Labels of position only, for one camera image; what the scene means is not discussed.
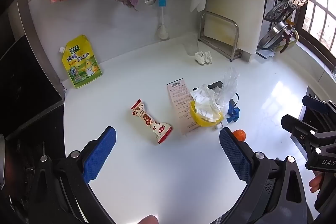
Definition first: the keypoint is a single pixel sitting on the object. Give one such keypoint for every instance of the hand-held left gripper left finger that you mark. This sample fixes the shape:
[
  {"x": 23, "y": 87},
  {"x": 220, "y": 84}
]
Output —
[{"x": 99, "y": 153}]

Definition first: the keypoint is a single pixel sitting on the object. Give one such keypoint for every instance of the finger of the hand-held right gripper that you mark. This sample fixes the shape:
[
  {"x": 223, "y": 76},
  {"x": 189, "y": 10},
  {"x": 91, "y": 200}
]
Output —
[
  {"x": 299, "y": 129},
  {"x": 313, "y": 102}
]

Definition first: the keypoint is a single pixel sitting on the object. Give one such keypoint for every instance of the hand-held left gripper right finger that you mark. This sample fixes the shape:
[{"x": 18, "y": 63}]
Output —
[{"x": 233, "y": 155}]

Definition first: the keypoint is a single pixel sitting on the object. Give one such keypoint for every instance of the small orange ball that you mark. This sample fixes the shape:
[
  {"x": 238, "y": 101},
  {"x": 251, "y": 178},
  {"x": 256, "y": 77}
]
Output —
[{"x": 239, "y": 134}]

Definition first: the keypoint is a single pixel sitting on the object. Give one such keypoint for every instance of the yellow plastic bowl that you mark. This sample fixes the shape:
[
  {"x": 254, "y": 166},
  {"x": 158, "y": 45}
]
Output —
[{"x": 199, "y": 119}]

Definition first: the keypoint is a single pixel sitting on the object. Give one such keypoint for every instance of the white tissue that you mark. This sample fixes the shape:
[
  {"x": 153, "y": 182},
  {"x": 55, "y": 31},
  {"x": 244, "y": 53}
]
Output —
[{"x": 207, "y": 103}]

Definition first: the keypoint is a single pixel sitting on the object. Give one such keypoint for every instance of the red white snack wrapper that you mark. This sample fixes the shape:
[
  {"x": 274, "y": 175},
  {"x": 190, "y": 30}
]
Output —
[{"x": 149, "y": 120}]

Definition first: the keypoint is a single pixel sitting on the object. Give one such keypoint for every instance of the clear plastic wrapper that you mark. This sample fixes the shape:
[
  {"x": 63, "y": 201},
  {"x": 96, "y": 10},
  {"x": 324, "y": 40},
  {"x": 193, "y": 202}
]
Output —
[{"x": 228, "y": 87}]

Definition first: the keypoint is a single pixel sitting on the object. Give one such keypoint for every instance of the printed paper carton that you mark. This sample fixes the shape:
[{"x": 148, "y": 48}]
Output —
[{"x": 181, "y": 106}]

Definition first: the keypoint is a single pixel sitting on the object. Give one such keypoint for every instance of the person's right hand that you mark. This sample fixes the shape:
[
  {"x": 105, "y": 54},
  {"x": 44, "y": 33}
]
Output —
[{"x": 316, "y": 183}]

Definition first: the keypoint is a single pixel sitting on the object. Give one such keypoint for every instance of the person's left hand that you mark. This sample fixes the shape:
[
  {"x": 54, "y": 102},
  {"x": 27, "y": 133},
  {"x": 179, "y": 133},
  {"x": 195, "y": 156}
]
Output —
[{"x": 149, "y": 220}]

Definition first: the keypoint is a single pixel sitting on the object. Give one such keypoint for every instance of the black flat object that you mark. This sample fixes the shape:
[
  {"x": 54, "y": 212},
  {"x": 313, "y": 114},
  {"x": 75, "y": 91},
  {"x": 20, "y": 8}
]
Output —
[{"x": 215, "y": 84}]

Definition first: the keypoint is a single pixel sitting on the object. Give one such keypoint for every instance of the window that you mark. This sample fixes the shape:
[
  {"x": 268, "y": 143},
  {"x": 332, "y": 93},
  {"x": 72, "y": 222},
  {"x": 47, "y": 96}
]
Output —
[{"x": 323, "y": 22}]

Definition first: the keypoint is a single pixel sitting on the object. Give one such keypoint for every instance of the yellow seasoning pouch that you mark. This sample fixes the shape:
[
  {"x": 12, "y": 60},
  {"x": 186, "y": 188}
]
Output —
[{"x": 81, "y": 64}]

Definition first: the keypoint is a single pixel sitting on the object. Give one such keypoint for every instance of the metal cutting board rack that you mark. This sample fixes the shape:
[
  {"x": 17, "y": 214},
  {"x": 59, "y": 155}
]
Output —
[{"x": 235, "y": 40}]

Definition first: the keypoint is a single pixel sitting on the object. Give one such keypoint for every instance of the perforated steel steamer plate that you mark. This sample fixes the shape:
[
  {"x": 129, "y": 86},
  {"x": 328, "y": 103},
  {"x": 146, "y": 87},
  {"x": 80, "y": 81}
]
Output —
[{"x": 291, "y": 3}]

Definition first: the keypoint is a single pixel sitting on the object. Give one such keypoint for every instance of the crumpled white printed paper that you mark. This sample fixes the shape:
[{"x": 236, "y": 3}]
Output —
[{"x": 203, "y": 57}]

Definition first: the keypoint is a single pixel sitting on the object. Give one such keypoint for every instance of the black cooktop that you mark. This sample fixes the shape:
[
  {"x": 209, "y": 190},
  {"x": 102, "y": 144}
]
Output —
[{"x": 23, "y": 82}]

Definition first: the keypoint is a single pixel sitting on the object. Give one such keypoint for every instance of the white blue bottle brush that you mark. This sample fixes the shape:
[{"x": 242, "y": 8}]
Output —
[{"x": 162, "y": 29}]

